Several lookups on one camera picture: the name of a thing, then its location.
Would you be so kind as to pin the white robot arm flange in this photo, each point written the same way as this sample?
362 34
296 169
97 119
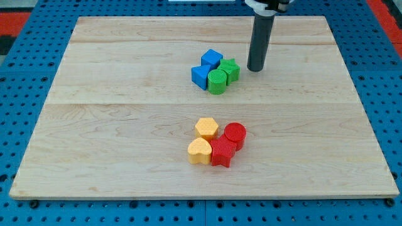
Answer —
269 7

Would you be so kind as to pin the blue cube block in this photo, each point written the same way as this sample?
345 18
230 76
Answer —
211 58

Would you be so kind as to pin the yellow hexagon block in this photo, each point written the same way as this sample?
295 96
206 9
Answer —
206 128

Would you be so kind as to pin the yellow heart block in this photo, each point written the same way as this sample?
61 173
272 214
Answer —
199 151

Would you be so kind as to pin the green cylinder block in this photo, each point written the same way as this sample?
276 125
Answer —
216 81

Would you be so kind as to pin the blue triangle block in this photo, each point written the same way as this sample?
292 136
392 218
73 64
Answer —
199 76

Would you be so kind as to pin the red cylinder block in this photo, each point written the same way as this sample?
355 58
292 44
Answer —
236 133

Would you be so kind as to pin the red star block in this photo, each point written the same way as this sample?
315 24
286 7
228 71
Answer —
223 150

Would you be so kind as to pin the green star block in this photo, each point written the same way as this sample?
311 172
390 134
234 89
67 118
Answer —
231 68

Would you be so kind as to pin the light wooden board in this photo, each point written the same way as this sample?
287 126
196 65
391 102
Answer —
122 110

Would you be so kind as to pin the dark grey cylindrical pointer rod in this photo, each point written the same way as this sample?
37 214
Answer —
262 28

